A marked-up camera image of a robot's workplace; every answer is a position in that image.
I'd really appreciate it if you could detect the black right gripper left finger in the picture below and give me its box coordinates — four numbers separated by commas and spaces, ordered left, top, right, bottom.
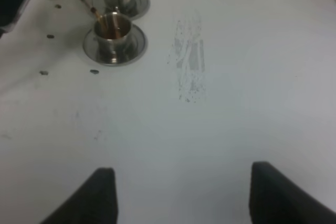
42, 168, 119, 223

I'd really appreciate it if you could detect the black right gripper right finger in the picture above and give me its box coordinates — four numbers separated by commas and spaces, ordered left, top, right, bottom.
249, 162, 335, 223

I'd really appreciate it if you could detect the near stainless steel saucer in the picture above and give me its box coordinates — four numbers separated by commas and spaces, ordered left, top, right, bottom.
83, 25, 148, 67

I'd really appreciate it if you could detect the stainless steel saucer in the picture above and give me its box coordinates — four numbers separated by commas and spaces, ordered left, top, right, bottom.
91, 0, 150, 20
83, 25, 148, 67

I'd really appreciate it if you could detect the near stainless steel teacup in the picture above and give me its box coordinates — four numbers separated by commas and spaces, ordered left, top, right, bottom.
93, 12, 133, 50

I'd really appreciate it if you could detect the far stainless steel saucer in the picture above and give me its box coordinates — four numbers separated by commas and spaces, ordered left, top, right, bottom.
91, 0, 150, 20

